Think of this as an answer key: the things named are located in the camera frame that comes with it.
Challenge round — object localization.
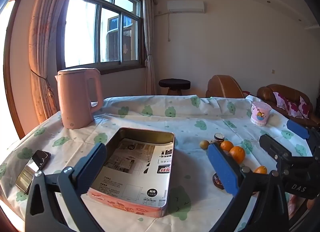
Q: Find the pink electric kettle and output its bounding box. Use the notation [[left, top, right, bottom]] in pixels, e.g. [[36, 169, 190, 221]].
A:
[[54, 68, 104, 129]]

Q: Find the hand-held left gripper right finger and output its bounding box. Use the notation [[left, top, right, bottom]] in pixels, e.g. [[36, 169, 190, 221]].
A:
[[207, 142, 291, 232]]

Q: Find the black smartphone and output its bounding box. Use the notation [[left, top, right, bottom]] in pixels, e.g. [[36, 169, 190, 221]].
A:
[[15, 150, 52, 195]]

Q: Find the air conditioner hose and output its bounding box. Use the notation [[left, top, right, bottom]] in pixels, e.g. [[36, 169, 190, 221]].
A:
[[153, 11, 173, 43]]

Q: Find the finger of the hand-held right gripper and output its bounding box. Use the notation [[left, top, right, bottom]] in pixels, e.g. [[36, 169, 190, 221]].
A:
[[259, 134, 317, 177], [287, 119, 320, 159]]

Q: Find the pink metal tin box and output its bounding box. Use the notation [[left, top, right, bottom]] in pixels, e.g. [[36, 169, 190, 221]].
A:
[[86, 127, 175, 219]]

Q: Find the beige curtain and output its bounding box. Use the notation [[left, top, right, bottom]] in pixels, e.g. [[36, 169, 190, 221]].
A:
[[142, 0, 158, 95]]

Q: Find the printed paper liner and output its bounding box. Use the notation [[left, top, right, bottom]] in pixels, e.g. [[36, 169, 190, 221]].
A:
[[91, 136, 173, 207]]

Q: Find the sliding glass window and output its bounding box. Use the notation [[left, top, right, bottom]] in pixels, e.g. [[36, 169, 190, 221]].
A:
[[56, 0, 146, 75]]

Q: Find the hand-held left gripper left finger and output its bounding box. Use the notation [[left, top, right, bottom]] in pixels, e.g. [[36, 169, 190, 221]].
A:
[[24, 143, 108, 232]]

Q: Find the floral cushion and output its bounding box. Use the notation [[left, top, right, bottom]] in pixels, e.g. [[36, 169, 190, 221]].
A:
[[272, 91, 313, 119]]

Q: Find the brown leather sofa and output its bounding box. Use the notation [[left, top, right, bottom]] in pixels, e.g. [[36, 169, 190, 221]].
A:
[[257, 84, 320, 129]]

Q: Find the wooden door frame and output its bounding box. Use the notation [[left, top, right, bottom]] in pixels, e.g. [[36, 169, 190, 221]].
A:
[[0, 0, 33, 140]]

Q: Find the dark round fruit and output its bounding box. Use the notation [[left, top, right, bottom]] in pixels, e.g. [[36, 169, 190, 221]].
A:
[[212, 173, 227, 190]]

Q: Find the white air conditioner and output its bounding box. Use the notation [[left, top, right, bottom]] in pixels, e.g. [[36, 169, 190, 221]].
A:
[[167, 0, 205, 14]]

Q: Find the pink patterned curtain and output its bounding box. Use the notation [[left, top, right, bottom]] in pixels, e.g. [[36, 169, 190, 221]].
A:
[[27, 0, 78, 125]]

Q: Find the brown leather chair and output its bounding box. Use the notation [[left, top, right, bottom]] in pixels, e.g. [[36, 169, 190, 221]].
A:
[[206, 75, 250, 99]]

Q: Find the pink cartoon cup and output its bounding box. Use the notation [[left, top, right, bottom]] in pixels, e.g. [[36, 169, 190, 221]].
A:
[[250, 101, 272, 127]]

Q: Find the round black stool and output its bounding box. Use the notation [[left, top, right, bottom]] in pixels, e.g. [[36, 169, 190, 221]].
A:
[[159, 78, 191, 95]]

